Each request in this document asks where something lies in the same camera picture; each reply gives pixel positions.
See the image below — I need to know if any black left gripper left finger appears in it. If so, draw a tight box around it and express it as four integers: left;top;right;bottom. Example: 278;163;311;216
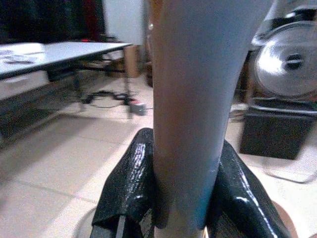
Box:
90;127;157;238

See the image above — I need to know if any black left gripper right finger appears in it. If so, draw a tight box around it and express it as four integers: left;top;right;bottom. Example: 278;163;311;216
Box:
207;140;292;238

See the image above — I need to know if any grey broom handle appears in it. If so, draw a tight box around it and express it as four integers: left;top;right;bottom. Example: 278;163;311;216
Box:
146;0;279;230

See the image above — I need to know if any black box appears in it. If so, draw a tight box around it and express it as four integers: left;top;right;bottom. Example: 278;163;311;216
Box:
239;111;314;161

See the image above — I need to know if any brown cardboard box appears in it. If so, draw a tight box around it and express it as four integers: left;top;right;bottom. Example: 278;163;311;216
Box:
123;44;142;79

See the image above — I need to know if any silver round fan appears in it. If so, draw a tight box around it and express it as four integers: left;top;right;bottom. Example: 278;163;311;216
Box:
250;4;317;115

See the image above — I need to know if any white folding table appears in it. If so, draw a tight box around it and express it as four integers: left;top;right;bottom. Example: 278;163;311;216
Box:
0;41;139;119

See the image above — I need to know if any black floor cable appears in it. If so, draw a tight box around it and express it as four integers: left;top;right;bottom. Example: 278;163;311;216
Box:
81;90;132;109

